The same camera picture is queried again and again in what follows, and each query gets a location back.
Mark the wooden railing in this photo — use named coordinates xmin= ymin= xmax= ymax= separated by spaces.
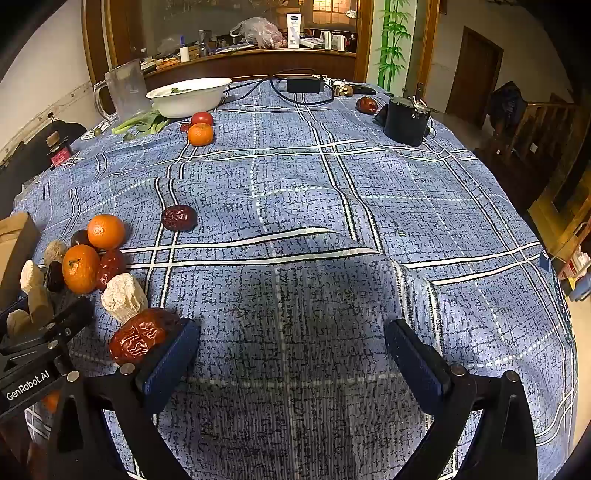
xmin=475 ymin=92 xmax=578 ymax=162

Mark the black jacket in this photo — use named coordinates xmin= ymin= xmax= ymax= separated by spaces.
xmin=489 ymin=82 xmax=529 ymax=134

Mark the green leafy vegetable bunch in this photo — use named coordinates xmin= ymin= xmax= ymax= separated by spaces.
xmin=112 ymin=111 xmax=171 ymax=137

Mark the black container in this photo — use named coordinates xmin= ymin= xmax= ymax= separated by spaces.
xmin=374 ymin=95 xmax=432 ymax=147

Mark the black power adapter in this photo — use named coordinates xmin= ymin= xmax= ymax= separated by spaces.
xmin=287 ymin=76 xmax=326 ymax=92

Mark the red label bottle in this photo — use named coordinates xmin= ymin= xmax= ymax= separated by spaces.
xmin=46 ymin=131 xmax=74 ymax=169

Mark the wooden sideboard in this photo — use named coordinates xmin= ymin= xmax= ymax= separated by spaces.
xmin=83 ymin=0 xmax=375 ymax=100

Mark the brown cardboard box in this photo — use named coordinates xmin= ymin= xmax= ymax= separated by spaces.
xmin=0 ymin=211 xmax=41 ymax=310

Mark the translucent plastic bag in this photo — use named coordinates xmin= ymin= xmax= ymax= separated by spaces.
xmin=230 ymin=17 xmax=288 ymax=49

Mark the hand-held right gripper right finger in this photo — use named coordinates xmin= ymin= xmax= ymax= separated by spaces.
xmin=384 ymin=318 xmax=539 ymax=480

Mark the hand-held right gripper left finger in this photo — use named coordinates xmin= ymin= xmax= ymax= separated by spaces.
xmin=48 ymin=318 xmax=201 ymax=480

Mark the white carton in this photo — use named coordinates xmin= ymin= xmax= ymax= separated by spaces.
xmin=285 ymin=13 xmax=303 ymax=49

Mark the clear plastic pitcher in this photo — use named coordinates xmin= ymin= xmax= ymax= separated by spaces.
xmin=93 ymin=59 xmax=147 ymax=123

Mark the brown wooden door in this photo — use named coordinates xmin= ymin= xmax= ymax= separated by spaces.
xmin=445 ymin=26 xmax=504 ymax=127

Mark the white enamel bowl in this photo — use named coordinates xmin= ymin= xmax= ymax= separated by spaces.
xmin=146 ymin=78 xmax=232 ymax=119

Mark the large red jujube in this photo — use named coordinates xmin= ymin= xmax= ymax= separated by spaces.
xmin=108 ymin=308 xmax=183 ymax=365

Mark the wooden furniture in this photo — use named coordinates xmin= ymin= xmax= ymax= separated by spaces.
xmin=526 ymin=166 xmax=591 ymax=264

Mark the bamboo wall poster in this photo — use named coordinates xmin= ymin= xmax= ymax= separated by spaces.
xmin=376 ymin=0 xmax=414 ymax=88

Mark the black sofa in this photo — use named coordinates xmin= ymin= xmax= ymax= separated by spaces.
xmin=0 ymin=121 xmax=86 ymax=222

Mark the black power cable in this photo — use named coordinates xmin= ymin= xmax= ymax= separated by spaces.
xmin=270 ymin=74 xmax=335 ymax=105

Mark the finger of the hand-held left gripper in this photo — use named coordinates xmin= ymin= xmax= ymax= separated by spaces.
xmin=28 ymin=296 xmax=95 ymax=344

